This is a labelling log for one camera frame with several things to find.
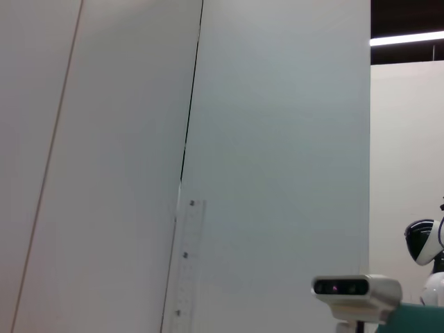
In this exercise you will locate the transparent plastic ruler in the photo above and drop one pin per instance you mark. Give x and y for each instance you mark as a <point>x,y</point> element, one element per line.
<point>189,243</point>

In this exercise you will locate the white robot head black visor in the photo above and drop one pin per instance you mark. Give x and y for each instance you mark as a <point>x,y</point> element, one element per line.
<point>428,243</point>

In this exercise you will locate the black background device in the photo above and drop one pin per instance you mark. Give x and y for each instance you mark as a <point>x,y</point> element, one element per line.
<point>442,204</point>

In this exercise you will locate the ceiling strip light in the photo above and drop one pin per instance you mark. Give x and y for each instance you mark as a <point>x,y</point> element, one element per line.
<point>406,39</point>

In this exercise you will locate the teal office chair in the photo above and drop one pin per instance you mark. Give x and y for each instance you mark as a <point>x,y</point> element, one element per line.
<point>416,319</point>

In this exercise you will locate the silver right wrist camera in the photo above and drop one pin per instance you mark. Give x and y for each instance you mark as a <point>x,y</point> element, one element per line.
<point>357,291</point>

